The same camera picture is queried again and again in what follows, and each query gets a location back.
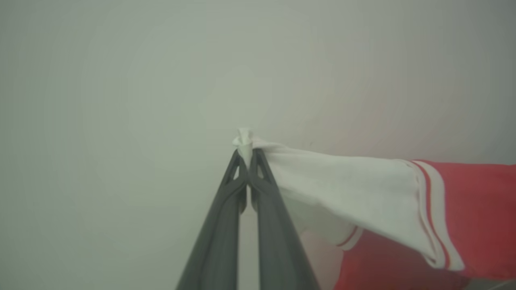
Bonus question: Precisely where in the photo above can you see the red and white jersey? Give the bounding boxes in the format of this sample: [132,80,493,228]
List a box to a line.
[233,128,516,290]

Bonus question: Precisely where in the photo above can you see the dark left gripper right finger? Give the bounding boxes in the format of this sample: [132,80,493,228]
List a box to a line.
[248,148,321,290]

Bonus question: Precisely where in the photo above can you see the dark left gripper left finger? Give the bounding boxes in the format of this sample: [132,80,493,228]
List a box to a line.
[175,149,248,290]

